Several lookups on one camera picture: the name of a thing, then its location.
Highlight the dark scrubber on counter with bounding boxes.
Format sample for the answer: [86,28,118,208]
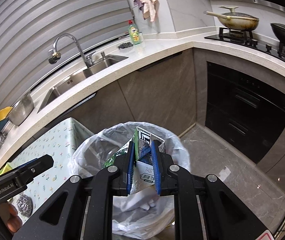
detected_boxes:
[117,42,134,49]

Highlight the green white milk carton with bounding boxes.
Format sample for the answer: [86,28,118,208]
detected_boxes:
[104,127,165,194]

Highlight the green dish soap bottle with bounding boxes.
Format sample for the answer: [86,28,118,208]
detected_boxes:
[129,20,142,45]

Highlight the white paper towel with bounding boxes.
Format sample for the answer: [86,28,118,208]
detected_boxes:
[112,189,164,220]

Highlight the steel wool scrubber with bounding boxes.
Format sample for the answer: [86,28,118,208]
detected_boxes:
[16,194,33,218]

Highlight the floral light blue tablecloth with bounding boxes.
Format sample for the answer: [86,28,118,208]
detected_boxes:
[8,118,93,223]

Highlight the grey window blind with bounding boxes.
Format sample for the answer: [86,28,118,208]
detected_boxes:
[0,0,132,108]

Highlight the yellow blue colander basin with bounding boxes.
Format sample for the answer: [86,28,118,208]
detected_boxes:
[0,107,12,131]

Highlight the hanging pink purple cloths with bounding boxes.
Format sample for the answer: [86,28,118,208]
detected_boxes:
[133,0,158,22]

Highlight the chrome kitchen faucet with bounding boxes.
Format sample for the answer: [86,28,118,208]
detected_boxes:
[48,33,95,68]

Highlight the trash bin with clear liner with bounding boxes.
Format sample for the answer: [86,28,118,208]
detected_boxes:
[68,121,191,239]

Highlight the operator hand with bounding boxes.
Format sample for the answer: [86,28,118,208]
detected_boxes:
[0,202,23,234]

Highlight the stainless steel sink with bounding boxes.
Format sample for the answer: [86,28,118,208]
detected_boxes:
[38,54,128,113]

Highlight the cream frying pan with lid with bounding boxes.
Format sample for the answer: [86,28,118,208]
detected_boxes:
[204,6,259,31]

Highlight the black gas stove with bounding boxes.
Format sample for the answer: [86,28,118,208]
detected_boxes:
[205,27,285,62]

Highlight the stainless steel colander bowl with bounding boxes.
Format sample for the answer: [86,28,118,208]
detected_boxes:
[8,91,34,126]

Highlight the yellow green wipes packet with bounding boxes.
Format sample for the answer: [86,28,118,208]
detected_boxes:
[0,163,13,176]

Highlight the black built-in oven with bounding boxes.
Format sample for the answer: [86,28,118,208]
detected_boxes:
[205,62,285,163]

